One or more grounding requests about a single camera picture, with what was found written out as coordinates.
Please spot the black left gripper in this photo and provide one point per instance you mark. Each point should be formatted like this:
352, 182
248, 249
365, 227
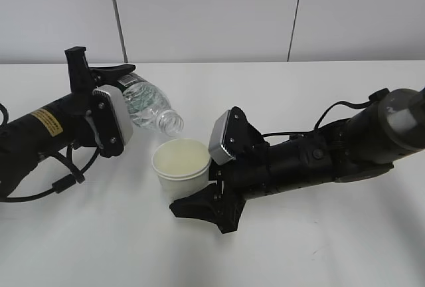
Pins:
82, 82

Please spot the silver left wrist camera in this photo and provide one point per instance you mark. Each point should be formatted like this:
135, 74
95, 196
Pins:
110, 121

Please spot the clear water bottle green label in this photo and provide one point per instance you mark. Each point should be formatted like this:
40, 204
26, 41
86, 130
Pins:
148, 106

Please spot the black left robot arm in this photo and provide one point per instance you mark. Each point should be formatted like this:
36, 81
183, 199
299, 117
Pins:
49, 131

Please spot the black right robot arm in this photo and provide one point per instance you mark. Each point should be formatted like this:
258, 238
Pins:
387, 127

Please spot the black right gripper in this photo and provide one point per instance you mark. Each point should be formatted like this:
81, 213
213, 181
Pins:
248, 176

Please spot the white paper cup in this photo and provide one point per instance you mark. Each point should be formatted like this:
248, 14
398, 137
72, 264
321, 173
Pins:
182, 167

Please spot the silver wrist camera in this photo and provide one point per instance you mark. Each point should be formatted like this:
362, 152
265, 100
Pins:
110, 121
233, 137

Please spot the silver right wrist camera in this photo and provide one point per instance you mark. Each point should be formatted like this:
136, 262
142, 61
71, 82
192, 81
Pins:
233, 137

